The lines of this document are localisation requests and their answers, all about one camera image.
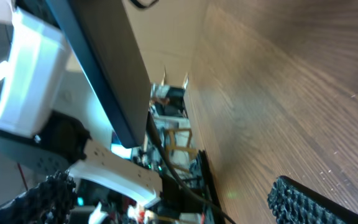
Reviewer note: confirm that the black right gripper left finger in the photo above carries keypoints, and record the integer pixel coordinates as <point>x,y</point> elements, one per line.
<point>51,201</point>

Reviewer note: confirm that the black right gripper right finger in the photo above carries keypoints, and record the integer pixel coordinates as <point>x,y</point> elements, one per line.
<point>294,203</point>

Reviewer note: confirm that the Galaxy S24 smartphone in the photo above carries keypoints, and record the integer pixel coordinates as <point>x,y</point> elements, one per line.
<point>101,37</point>

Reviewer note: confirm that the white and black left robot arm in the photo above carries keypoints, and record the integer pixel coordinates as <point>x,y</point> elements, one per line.
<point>44,139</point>

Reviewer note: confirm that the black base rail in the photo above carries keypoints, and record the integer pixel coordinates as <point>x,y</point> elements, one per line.
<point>206,183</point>

